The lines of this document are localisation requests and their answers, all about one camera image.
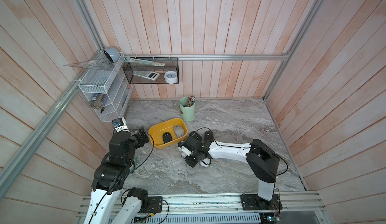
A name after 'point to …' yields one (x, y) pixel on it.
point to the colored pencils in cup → (190, 101)
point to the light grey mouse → (178, 130)
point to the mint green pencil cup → (187, 113)
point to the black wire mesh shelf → (152, 70)
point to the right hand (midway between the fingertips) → (188, 159)
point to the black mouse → (167, 137)
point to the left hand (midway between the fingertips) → (135, 132)
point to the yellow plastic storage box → (156, 133)
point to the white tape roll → (171, 77)
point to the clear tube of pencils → (99, 100)
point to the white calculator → (151, 75)
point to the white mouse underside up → (206, 160)
